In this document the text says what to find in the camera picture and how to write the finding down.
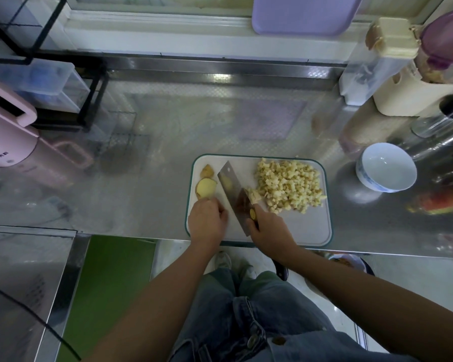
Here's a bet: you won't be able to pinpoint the person's right hand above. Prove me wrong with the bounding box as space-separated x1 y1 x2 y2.
246 203 299 264

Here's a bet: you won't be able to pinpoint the person's left hand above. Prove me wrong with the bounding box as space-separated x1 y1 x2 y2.
187 196 231 253

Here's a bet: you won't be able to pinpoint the pile of yellow potato slices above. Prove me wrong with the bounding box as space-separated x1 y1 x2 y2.
195 163 218 201

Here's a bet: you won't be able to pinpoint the steel cleaver knife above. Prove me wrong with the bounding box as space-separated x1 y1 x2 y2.
217 160 289 282

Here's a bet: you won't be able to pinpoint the pile of diced potato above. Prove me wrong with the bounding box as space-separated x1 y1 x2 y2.
255 157 328 215

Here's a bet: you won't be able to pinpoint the white bowl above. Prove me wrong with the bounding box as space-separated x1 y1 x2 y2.
355 141 418 194

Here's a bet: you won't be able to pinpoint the person's left forearm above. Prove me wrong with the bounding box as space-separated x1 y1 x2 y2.
87 241 220 362

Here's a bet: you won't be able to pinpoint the person's right forearm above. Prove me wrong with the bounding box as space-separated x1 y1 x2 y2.
283 245 453 362

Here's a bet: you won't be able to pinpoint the person's white left shoe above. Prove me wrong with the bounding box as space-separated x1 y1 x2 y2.
213 251 234 272

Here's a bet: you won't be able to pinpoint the metal bowl with scraps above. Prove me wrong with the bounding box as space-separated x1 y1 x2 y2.
325 252 375 278

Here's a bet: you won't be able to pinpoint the person's blue jeans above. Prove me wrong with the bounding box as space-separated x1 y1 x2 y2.
168 263 420 362

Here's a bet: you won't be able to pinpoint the white cutting board green rim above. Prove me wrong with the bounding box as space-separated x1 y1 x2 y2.
184 153 334 248

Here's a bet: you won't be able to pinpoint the green mat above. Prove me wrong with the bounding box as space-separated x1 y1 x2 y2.
56 235 158 362

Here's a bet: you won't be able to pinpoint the black metal rack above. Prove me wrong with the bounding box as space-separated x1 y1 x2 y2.
0 0 109 133

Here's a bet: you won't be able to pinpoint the steel bin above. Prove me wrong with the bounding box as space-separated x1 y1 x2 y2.
0 224 92 362

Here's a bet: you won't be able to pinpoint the cream plastic canister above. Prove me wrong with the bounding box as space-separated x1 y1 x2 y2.
372 62 453 118

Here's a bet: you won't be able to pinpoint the clear container cream lid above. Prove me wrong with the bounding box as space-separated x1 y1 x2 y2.
338 17 421 107

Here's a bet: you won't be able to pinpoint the glass bottle black cap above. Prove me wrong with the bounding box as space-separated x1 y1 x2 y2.
410 90 453 139

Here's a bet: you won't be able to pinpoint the pink kettle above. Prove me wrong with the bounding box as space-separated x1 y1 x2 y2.
0 71 95 189

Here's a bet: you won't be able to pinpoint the clear plastic storage box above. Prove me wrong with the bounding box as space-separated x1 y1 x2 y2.
0 58 90 113

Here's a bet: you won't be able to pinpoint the purple plastic cutting board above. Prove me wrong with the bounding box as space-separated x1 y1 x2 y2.
251 0 365 37

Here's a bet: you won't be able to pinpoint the purple lid food container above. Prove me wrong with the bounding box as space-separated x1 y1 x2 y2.
415 5 453 85

